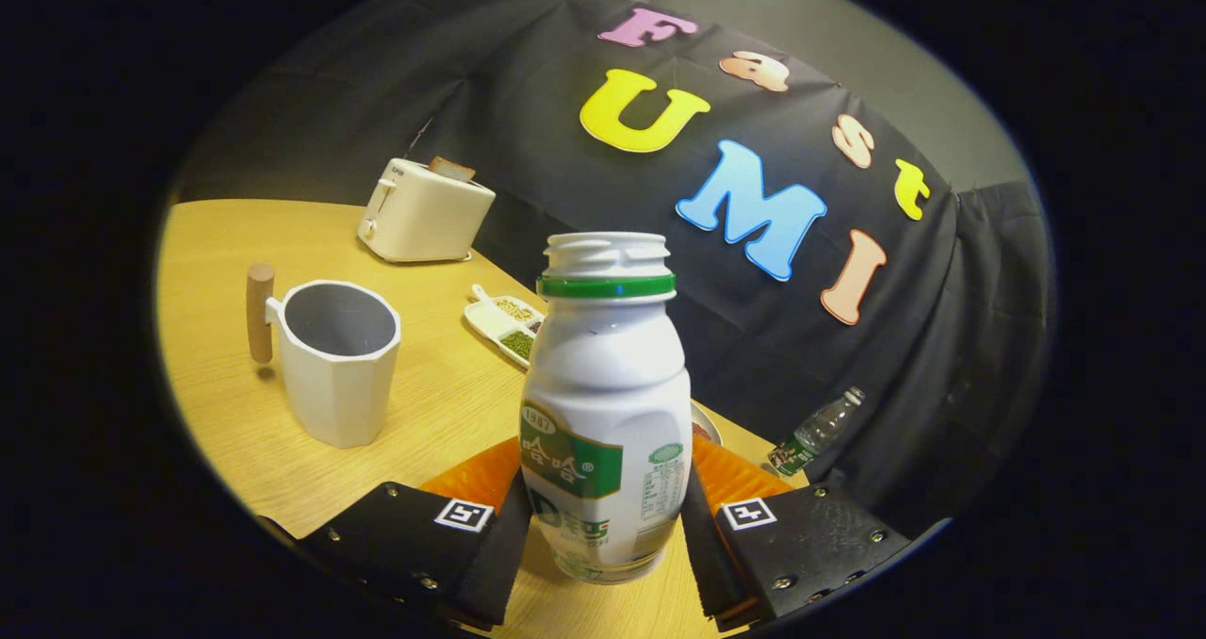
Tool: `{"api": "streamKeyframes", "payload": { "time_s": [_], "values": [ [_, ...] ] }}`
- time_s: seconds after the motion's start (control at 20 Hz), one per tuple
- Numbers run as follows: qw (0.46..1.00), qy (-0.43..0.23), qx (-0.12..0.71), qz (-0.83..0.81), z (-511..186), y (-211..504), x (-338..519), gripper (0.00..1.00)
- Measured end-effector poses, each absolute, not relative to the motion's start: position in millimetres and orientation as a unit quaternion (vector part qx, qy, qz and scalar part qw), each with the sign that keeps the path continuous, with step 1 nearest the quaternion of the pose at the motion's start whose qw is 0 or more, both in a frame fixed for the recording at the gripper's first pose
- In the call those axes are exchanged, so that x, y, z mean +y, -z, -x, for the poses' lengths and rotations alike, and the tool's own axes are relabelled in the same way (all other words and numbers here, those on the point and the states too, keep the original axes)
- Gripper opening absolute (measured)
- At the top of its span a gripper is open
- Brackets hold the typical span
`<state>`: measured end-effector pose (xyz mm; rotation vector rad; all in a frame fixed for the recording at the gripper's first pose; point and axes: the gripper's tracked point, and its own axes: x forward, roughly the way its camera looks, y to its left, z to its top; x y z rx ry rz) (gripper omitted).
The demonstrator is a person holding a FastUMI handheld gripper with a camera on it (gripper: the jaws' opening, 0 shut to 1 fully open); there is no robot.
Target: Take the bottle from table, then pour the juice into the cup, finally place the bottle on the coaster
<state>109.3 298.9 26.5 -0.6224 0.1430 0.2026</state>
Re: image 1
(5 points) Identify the cream toaster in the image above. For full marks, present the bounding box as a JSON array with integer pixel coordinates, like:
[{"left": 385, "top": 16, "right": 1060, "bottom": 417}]
[{"left": 357, "top": 157, "right": 497, "bottom": 264}]

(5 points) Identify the wooden table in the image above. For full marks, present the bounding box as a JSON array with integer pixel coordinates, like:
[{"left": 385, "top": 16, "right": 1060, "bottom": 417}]
[{"left": 155, "top": 199, "right": 811, "bottom": 639}]

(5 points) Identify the white juice bottle green label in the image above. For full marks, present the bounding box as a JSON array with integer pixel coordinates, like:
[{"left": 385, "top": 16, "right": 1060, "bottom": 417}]
[{"left": 519, "top": 232, "right": 693, "bottom": 585}]

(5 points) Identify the clear plastic water bottle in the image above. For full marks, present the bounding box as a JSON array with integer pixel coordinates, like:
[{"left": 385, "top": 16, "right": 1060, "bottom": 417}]
[{"left": 768, "top": 386, "right": 865, "bottom": 477}]

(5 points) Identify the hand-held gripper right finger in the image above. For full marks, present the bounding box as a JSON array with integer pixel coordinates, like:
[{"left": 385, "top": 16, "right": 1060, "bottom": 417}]
[{"left": 680, "top": 434, "right": 913, "bottom": 632}]

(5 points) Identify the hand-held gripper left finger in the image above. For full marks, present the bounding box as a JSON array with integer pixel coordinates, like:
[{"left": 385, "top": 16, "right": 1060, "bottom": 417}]
[{"left": 297, "top": 436, "right": 534, "bottom": 632}]

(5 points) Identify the white divided bean dish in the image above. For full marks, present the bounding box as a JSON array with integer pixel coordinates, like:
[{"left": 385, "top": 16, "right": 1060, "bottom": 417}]
[{"left": 464, "top": 284, "right": 546, "bottom": 369}]

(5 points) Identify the white cup wooden handle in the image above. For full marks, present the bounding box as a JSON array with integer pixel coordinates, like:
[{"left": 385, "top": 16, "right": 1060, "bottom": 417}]
[{"left": 247, "top": 263, "right": 402, "bottom": 450}]

